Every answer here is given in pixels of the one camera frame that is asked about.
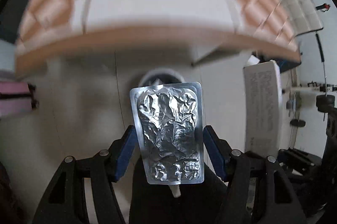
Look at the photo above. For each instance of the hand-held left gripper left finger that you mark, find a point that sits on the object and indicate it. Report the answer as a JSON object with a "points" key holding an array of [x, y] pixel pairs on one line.
{"points": [[126, 151]]}

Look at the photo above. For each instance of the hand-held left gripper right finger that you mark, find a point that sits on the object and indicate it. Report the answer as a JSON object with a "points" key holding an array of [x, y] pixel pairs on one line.
{"points": [[214, 151]]}

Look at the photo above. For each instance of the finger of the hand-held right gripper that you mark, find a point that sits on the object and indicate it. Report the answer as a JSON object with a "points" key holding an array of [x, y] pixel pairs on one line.
{"points": [[300, 161]]}

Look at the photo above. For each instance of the silver foil blister pack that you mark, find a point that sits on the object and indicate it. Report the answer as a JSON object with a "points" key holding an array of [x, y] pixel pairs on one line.
{"points": [[168, 129]]}

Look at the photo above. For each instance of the long white box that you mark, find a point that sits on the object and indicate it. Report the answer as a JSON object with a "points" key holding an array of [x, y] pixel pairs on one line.
{"points": [[260, 108]]}

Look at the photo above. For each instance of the black round weight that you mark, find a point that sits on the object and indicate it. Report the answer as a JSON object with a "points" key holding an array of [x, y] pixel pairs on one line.
{"points": [[325, 103]]}

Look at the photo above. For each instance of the light grey slipper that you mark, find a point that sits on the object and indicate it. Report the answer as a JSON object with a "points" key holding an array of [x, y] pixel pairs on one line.
{"points": [[175, 191]]}

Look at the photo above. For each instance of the person's leg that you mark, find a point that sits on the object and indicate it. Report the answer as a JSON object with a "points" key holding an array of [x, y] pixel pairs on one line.
{"points": [[158, 205]]}

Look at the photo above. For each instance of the pink suitcase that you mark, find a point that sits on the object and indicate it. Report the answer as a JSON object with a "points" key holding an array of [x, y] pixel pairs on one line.
{"points": [[13, 92]]}

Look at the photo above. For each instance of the white padded chair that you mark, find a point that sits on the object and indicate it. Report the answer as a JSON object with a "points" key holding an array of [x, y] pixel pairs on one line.
{"points": [[300, 11]]}

